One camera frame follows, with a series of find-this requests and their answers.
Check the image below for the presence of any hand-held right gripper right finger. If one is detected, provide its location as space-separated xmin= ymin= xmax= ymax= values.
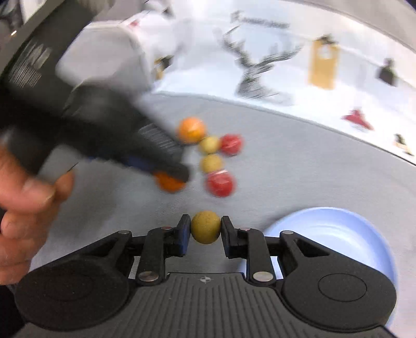
xmin=220 ymin=215 xmax=313 ymax=283

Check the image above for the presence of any person's left hand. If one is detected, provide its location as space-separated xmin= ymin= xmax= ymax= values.
xmin=0 ymin=152 xmax=76 ymax=287

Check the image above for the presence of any grey printed sofa cover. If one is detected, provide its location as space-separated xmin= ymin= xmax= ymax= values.
xmin=29 ymin=0 xmax=416 ymax=280

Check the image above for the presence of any small yellow round fruit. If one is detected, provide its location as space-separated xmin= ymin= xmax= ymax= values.
xmin=190 ymin=211 xmax=222 ymax=244
xmin=199 ymin=153 xmax=225 ymax=175
xmin=198 ymin=136 xmax=222 ymax=154

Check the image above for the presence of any orange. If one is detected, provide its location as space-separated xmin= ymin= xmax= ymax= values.
xmin=175 ymin=117 xmax=207 ymax=144
xmin=154 ymin=172 xmax=188 ymax=193

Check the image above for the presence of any light blue plate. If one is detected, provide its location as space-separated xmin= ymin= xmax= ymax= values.
xmin=262 ymin=207 xmax=398 ymax=332

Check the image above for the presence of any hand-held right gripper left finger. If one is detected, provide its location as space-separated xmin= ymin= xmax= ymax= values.
xmin=94 ymin=214 xmax=192 ymax=287

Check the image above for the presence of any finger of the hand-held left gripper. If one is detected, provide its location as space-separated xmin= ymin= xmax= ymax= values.
xmin=123 ymin=155 xmax=191 ymax=184

